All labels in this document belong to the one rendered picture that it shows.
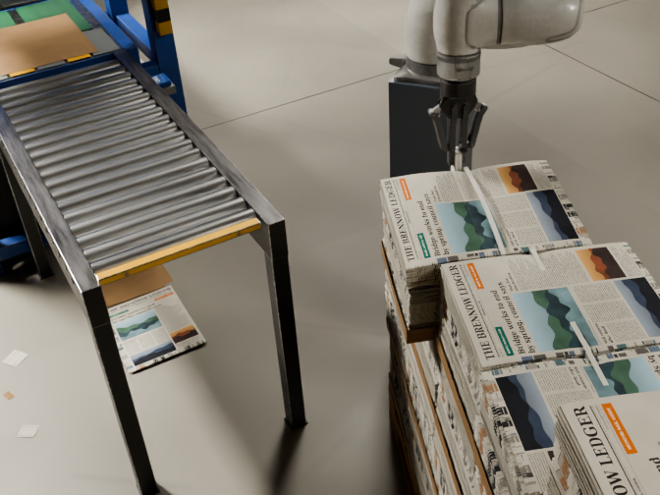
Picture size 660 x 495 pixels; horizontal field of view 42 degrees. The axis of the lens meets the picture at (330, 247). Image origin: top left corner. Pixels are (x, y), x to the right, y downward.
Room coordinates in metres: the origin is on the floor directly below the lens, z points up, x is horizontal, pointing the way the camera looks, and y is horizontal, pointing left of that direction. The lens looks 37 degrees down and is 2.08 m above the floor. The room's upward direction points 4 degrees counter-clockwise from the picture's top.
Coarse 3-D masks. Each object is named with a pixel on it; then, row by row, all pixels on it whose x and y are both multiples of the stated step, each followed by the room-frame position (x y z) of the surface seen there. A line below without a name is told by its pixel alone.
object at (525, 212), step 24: (480, 168) 1.58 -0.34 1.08; (504, 168) 1.57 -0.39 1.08; (528, 168) 1.57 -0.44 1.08; (504, 192) 1.49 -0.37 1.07; (528, 192) 1.48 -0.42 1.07; (552, 192) 1.48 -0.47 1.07; (504, 216) 1.42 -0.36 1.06; (528, 216) 1.41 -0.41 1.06; (552, 216) 1.40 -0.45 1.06; (576, 216) 1.40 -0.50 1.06; (528, 240) 1.34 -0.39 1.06; (552, 240) 1.34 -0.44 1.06; (576, 240) 1.33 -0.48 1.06
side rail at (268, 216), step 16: (128, 64) 2.89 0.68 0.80; (144, 80) 2.75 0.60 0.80; (160, 96) 2.61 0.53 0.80; (176, 112) 2.49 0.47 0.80; (192, 128) 2.38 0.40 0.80; (208, 144) 2.27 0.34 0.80; (208, 160) 2.18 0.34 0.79; (224, 160) 2.17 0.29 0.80; (224, 176) 2.08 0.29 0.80; (240, 176) 2.07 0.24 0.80; (240, 192) 1.99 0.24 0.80; (256, 192) 1.98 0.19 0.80; (256, 208) 1.90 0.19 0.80; (272, 208) 1.90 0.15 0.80; (272, 224) 1.83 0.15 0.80; (256, 240) 1.91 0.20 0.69; (272, 240) 1.83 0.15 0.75; (272, 256) 1.82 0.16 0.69
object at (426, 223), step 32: (384, 192) 1.52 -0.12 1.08; (416, 192) 1.51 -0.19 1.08; (448, 192) 1.50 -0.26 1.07; (384, 224) 1.57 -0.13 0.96; (416, 224) 1.41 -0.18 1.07; (448, 224) 1.40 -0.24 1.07; (416, 256) 1.32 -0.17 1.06; (448, 256) 1.31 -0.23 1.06; (480, 256) 1.30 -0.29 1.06; (416, 288) 1.30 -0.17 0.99; (416, 320) 1.31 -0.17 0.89
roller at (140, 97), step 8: (136, 96) 2.63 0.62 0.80; (144, 96) 2.63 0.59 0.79; (104, 104) 2.59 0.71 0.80; (112, 104) 2.59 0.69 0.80; (120, 104) 2.59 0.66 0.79; (128, 104) 2.60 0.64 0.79; (80, 112) 2.54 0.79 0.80; (88, 112) 2.55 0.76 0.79; (96, 112) 2.55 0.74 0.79; (104, 112) 2.56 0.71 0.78; (48, 120) 2.50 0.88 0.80; (56, 120) 2.50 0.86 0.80; (64, 120) 2.51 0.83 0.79; (72, 120) 2.52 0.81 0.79; (24, 128) 2.46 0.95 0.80; (32, 128) 2.46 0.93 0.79; (40, 128) 2.47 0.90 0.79; (48, 128) 2.48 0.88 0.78
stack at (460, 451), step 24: (408, 360) 1.55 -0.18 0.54; (432, 360) 1.34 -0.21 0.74; (408, 384) 1.59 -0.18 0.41; (432, 384) 1.32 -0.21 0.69; (408, 408) 1.56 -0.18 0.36; (456, 408) 1.13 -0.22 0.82; (408, 432) 1.57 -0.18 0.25; (432, 432) 1.30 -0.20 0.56; (456, 432) 1.15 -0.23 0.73; (432, 456) 1.28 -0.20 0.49; (456, 456) 1.12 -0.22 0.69; (408, 480) 1.58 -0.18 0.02; (480, 480) 0.96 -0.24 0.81
